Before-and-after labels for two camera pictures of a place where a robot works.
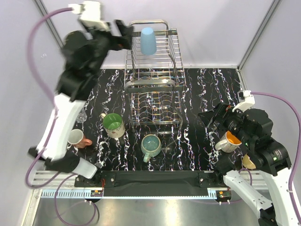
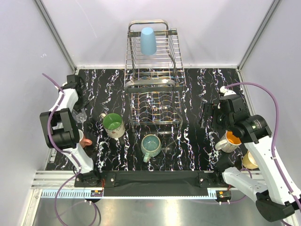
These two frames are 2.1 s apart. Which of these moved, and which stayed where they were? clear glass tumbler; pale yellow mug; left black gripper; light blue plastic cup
Moved: left black gripper
Stayed: pale yellow mug; clear glass tumbler; light blue plastic cup
